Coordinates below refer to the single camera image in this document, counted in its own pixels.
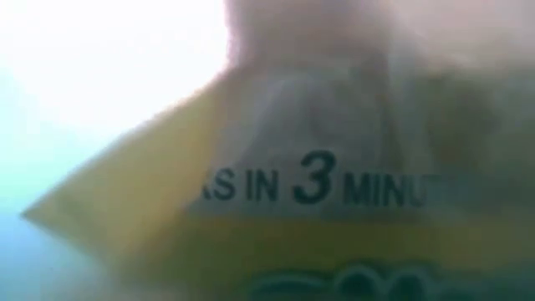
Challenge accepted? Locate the yellow creamy chicken ramen packet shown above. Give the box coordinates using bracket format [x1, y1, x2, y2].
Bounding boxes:
[19, 62, 535, 301]

